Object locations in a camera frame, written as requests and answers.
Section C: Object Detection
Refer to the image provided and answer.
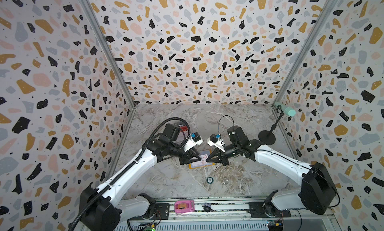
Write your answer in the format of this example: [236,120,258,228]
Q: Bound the clear acrylic card box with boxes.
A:
[180,125,189,138]

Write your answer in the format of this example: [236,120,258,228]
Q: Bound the pink VIP card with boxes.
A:
[189,154,212,169]

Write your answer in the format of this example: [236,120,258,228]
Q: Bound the black microphone stand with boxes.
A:
[258,112,284,146]

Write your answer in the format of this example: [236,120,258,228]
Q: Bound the right circuit board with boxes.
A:
[267,219,284,231]

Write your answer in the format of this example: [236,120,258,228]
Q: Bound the left black corrugated cable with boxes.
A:
[68,116,190,231]

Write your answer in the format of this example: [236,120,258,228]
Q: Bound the pink tape dispenser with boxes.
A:
[174,200,195,215]

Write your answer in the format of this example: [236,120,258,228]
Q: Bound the small black knob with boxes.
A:
[203,203,212,213]

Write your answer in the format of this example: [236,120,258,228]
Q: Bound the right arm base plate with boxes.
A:
[248,202,291,219]

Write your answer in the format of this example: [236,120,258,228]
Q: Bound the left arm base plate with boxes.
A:
[130,203,170,222]

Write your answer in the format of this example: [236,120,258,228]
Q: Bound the green circuit board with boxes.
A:
[143,224,157,231]

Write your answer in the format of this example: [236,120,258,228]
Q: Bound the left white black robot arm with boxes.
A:
[69,121,203,231]

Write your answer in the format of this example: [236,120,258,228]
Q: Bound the yellow leather card holder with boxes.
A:
[189,150,215,170]

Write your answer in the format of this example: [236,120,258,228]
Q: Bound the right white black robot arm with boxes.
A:
[207,126,340,217]

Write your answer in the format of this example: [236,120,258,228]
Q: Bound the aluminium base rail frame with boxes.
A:
[79,194,340,231]

